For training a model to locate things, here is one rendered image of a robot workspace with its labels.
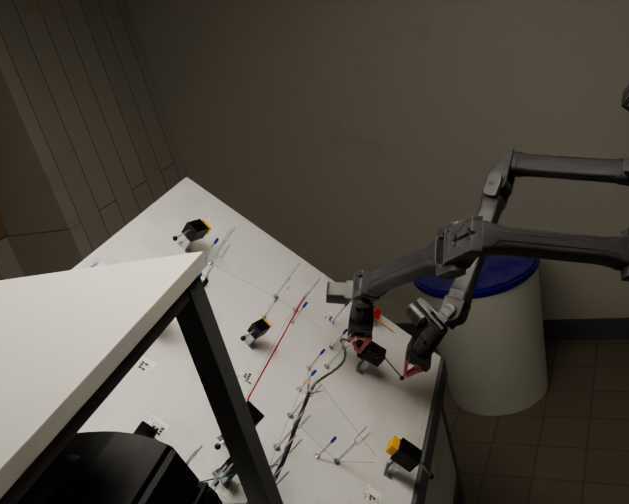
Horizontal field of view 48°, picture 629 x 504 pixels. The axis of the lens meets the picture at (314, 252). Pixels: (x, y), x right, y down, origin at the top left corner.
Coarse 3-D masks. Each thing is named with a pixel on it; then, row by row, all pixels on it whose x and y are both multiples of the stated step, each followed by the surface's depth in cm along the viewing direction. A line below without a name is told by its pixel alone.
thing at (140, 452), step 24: (96, 432) 95; (120, 432) 94; (72, 456) 91; (96, 456) 90; (120, 456) 90; (144, 456) 90; (168, 456) 92; (48, 480) 87; (72, 480) 86; (96, 480) 86; (120, 480) 86; (144, 480) 87; (168, 480) 90; (192, 480) 93
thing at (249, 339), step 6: (252, 324) 181; (258, 324) 182; (264, 324) 183; (252, 330) 180; (258, 330) 180; (264, 330) 182; (246, 336) 179; (252, 336) 182; (258, 336) 182; (246, 342) 185; (252, 342) 185; (252, 348) 185
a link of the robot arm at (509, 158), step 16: (512, 160) 194; (528, 160) 193; (544, 160) 191; (560, 160) 189; (576, 160) 186; (592, 160) 185; (608, 160) 183; (624, 160) 180; (512, 176) 199; (528, 176) 196; (544, 176) 192; (560, 176) 189; (576, 176) 187; (592, 176) 184; (608, 176) 182; (624, 176) 179
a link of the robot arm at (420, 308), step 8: (416, 304) 195; (424, 304) 194; (448, 304) 188; (408, 312) 195; (416, 312) 194; (424, 312) 193; (432, 312) 193; (440, 312) 189; (448, 312) 187; (416, 320) 193; (440, 320) 188; (448, 320) 188
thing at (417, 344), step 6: (420, 336) 194; (414, 342) 199; (420, 342) 193; (414, 348) 195; (420, 348) 193; (426, 348) 192; (432, 348) 192; (414, 354) 195; (420, 354) 194; (426, 354) 193; (408, 360) 193; (414, 360) 192; (420, 360) 194; (426, 360) 195; (426, 366) 193
